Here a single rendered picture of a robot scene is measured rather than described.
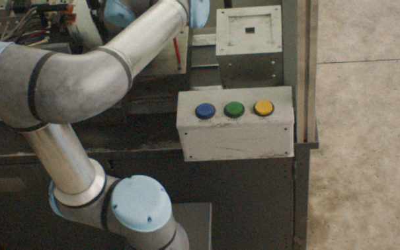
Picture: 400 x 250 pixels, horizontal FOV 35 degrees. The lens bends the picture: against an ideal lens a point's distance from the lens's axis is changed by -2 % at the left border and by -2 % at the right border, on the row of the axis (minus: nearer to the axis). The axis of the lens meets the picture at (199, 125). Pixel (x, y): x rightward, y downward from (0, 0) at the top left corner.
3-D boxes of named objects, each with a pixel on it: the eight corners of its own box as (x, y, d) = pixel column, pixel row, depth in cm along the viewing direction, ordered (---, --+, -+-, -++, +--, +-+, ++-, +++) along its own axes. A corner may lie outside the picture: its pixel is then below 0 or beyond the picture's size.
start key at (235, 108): (242, 106, 155) (242, 100, 153) (242, 118, 152) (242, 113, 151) (226, 106, 155) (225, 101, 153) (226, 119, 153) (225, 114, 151)
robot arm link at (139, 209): (164, 258, 136) (153, 227, 125) (108, 241, 140) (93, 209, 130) (184, 212, 143) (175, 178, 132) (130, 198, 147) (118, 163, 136)
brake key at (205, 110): (214, 107, 155) (213, 102, 154) (213, 120, 153) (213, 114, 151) (198, 108, 156) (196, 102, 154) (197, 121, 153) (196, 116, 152)
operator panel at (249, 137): (291, 124, 167) (291, 85, 156) (293, 157, 160) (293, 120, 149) (186, 128, 170) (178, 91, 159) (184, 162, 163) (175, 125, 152)
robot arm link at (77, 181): (115, 241, 140) (24, 94, 95) (57, 223, 145) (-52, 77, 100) (136, 195, 146) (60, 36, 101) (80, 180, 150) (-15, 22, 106)
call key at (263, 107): (272, 104, 154) (271, 99, 152) (272, 117, 151) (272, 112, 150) (255, 105, 154) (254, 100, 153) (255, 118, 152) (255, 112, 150)
